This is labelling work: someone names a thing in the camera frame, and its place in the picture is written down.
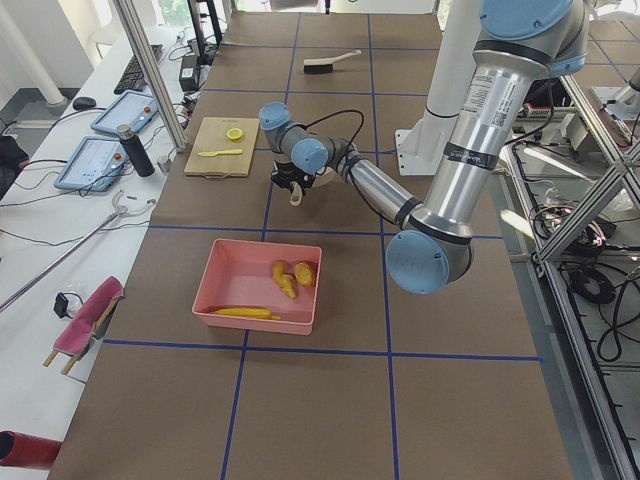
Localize beige plastic dustpan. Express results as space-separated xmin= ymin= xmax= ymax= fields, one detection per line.
xmin=289 ymin=169 xmax=338 ymax=207

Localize bamboo cutting board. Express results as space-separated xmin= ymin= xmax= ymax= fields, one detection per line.
xmin=184 ymin=117 xmax=259 ymax=178

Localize black keyboard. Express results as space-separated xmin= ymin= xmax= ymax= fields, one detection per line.
xmin=113 ymin=56 xmax=147 ymax=95

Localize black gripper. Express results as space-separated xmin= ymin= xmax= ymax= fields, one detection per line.
xmin=271 ymin=162 xmax=314 ymax=193

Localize yellow plastic toy knife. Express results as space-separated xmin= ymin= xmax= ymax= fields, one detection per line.
xmin=197 ymin=149 xmax=243 ymax=158

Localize blue teach pendant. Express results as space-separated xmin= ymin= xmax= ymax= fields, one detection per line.
xmin=54 ymin=136 xmax=129 ymax=193
xmin=90 ymin=90 xmax=158 ymax=136

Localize aluminium frame post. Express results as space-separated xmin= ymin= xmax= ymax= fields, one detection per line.
xmin=113 ymin=0 xmax=187 ymax=153

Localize yellow lemon slice toy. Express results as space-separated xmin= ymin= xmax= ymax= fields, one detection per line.
xmin=226 ymin=128 xmax=244 ymax=141

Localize yellow toy corn cob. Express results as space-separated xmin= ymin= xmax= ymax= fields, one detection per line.
xmin=210 ymin=307 xmax=282 ymax=320

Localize black power adapter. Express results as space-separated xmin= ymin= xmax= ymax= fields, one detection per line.
xmin=179 ymin=54 xmax=200 ymax=92

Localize red cylinder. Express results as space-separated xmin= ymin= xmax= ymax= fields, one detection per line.
xmin=1 ymin=430 xmax=62 ymax=470

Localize black water bottle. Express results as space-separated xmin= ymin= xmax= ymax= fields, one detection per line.
xmin=116 ymin=124 xmax=155 ymax=177

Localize beige hand brush black bristles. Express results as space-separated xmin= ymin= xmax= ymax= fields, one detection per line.
xmin=303 ymin=50 xmax=362 ymax=75

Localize brown toy potato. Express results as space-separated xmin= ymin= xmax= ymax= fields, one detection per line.
xmin=293 ymin=262 xmax=317 ymax=287

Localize near blue teach pendant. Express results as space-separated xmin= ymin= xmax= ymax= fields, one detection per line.
xmin=54 ymin=136 xmax=129 ymax=193

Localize pink plastic bin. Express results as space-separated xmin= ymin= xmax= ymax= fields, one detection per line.
xmin=192 ymin=239 xmax=322 ymax=335

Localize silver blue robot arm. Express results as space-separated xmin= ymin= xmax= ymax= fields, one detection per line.
xmin=259 ymin=1 xmax=588 ymax=294

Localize seated person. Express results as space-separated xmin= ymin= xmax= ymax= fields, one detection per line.
xmin=0 ymin=135 xmax=29 ymax=198

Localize tan toy ginger root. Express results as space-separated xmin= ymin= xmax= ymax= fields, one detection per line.
xmin=272 ymin=260 xmax=298 ymax=300

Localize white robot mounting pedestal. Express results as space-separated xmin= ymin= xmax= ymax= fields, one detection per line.
xmin=395 ymin=0 xmax=481 ymax=176

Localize black computer mouse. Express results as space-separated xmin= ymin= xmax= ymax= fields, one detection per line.
xmin=72 ymin=96 xmax=97 ymax=111

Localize far blue teach pendant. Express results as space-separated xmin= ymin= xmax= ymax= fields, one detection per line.
xmin=90 ymin=90 xmax=158 ymax=136

